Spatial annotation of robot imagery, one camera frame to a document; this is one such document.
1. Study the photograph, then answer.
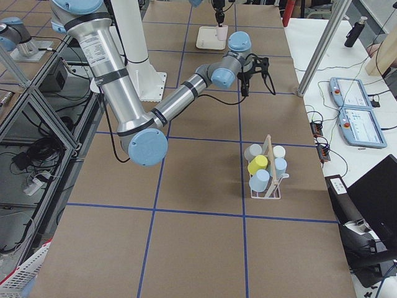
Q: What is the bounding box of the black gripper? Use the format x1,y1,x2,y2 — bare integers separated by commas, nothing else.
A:
238,53,269,96
211,0,225,27

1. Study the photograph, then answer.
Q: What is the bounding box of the pink plastic cup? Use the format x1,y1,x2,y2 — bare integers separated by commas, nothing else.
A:
216,25,228,41

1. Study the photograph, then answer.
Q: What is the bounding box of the grey plastic cup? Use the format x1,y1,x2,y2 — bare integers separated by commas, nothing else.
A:
244,143,262,161

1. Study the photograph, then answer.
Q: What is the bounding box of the cream white plastic cup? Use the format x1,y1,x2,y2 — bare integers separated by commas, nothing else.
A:
273,145,286,158

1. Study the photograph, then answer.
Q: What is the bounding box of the yellow plastic cup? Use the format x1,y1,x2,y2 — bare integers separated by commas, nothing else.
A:
248,155,268,175

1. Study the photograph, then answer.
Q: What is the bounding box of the light blue cup front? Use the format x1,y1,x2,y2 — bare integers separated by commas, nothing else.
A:
274,158,287,179

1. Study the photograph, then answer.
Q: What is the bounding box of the light blue cup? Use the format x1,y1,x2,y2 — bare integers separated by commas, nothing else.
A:
274,158,287,179
249,169,270,192

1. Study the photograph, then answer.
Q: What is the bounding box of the light blue cup back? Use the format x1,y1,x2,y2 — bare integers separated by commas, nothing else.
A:
249,169,270,192

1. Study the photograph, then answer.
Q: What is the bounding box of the cream plastic tray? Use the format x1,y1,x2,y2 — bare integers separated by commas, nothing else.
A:
196,26,226,50

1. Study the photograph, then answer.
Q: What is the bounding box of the red cylinder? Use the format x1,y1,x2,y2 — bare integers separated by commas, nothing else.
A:
282,0,296,27

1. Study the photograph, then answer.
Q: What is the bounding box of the teach pendant upper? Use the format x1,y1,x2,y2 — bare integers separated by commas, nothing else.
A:
329,77,372,109

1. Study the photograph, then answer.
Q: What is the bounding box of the teach pendant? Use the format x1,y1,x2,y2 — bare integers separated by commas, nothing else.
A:
338,107,387,149
329,77,372,109

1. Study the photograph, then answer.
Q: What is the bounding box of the teach pendant lower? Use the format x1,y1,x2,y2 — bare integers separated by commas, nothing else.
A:
338,107,387,149

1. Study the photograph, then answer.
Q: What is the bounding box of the black bottle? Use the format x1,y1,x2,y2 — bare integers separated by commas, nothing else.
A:
344,16,368,48

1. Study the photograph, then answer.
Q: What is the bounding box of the black laptop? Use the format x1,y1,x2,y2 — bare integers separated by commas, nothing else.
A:
325,155,396,287

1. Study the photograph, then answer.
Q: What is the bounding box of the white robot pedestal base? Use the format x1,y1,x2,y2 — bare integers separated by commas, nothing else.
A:
110,1,167,102

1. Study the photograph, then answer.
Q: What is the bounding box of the white wire cup rack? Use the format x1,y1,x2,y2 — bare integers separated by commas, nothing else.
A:
245,135,289,200

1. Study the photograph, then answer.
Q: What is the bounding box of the aluminium frame post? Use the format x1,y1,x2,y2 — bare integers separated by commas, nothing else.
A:
297,0,352,97

